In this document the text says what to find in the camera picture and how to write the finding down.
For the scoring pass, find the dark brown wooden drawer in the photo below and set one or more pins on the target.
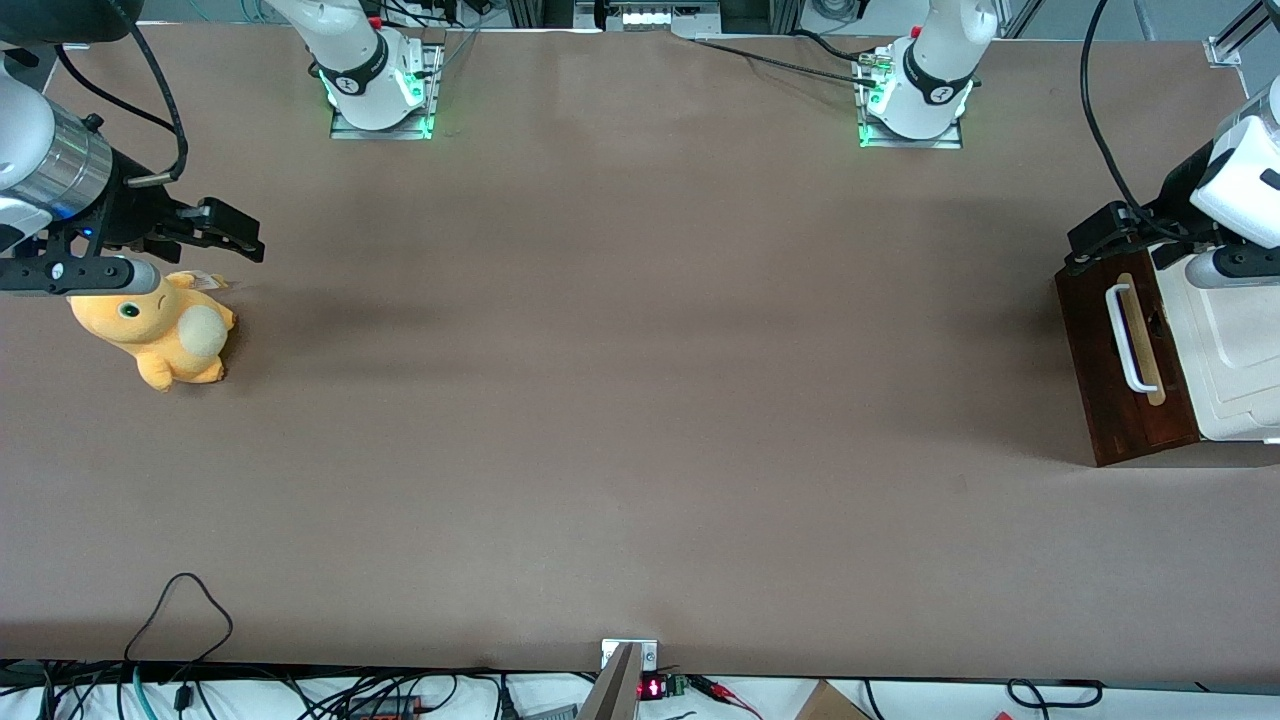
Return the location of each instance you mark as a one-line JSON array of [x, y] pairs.
[[1095, 380]]

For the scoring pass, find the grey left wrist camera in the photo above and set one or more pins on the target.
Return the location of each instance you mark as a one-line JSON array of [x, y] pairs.
[[1230, 268]]

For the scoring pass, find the brown cardboard piece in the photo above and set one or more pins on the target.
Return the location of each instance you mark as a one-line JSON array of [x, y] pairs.
[[830, 703]]

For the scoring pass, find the orange plush toy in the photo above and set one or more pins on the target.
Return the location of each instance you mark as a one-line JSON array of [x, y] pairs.
[[165, 335]]

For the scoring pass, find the white power strip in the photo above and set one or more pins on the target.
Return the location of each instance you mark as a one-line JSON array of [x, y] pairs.
[[665, 15]]

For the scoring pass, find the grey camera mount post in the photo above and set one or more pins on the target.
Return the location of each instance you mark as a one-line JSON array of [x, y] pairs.
[[612, 690]]

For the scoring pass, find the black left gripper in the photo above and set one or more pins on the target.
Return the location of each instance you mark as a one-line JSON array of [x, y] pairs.
[[1178, 203]]

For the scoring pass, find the black and orange device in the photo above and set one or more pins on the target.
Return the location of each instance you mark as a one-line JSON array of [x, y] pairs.
[[385, 708]]

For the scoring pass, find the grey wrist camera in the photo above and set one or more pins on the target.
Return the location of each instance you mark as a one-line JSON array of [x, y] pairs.
[[110, 276], [1230, 268]]

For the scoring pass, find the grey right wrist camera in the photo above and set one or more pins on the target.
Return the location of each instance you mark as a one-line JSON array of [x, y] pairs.
[[110, 276]]

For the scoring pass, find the metal table edge bracket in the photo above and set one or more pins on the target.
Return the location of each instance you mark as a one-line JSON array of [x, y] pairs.
[[648, 652]]

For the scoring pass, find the red LED display module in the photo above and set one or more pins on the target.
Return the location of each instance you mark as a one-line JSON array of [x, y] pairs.
[[652, 687]]

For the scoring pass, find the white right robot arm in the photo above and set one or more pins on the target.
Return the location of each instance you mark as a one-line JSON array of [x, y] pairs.
[[360, 60]]

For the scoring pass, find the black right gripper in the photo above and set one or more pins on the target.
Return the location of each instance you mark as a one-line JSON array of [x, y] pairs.
[[126, 212]]

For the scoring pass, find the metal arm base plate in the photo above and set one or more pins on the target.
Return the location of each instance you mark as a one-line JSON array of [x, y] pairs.
[[345, 128], [950, 142]]

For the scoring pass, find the aluminium corner bracket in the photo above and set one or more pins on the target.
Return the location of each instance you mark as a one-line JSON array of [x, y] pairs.
[[1222, 52]]

